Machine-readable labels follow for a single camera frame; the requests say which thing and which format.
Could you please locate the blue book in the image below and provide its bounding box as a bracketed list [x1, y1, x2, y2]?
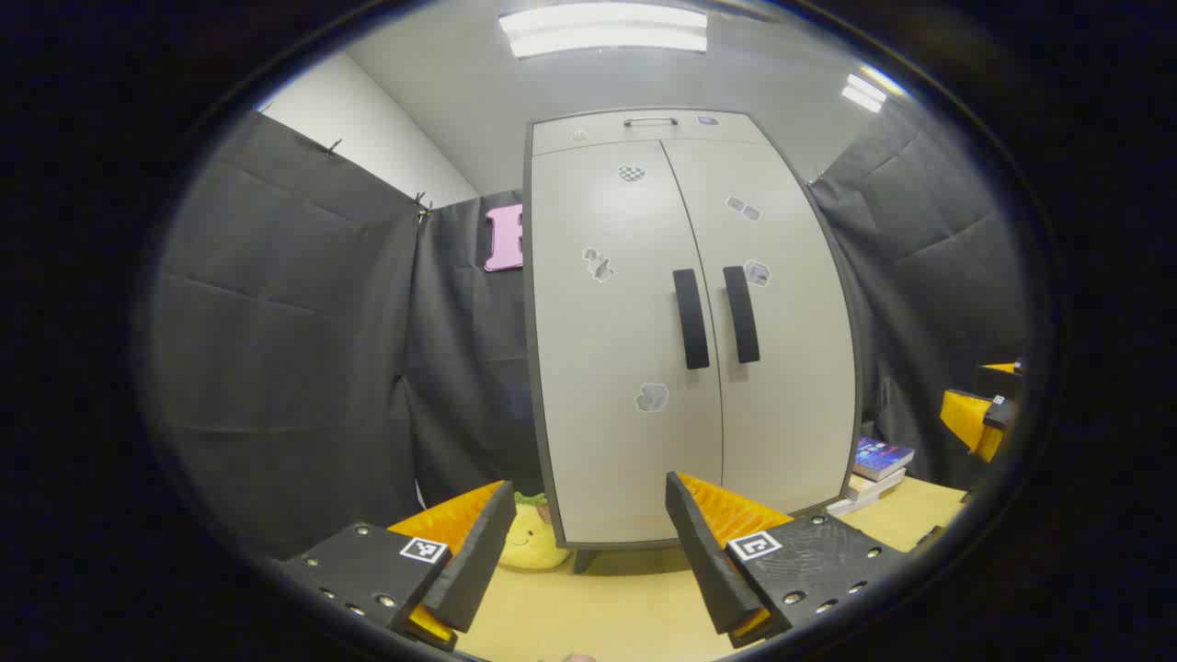
[853, 437, 916, 482]

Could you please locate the large ceiling light panel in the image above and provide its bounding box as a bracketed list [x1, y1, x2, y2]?
[499, 3, 709, 59]

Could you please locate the black backdrop cloth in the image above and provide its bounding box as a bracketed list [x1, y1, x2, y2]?
[147, 110, 1026, 562]

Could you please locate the small ceiling light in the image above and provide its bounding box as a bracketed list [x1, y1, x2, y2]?
[841, 74, 888, 113]

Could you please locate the yellow plush toy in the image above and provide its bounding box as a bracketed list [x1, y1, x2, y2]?
[497, 492, 573, 571]

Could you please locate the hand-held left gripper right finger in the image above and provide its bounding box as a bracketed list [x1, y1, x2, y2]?
[665, 472, 907, 649]

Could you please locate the grey shoe cabinet door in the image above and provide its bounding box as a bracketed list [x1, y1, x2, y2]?
[662, 138, 856, 516]
[531, 140, 725, 545]

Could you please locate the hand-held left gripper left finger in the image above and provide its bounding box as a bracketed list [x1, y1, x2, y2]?
[280, 480, 518, 652]

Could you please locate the black door handle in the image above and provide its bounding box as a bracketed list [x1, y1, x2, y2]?
[723, 266, 761, 365]
[672, 268, 711, 371]

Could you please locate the beige book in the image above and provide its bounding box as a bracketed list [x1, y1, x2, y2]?
[844, 467, 907, 503]

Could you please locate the grey double-door shoe cabinet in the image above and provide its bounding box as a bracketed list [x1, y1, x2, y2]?
[522, 108, 863, 576]

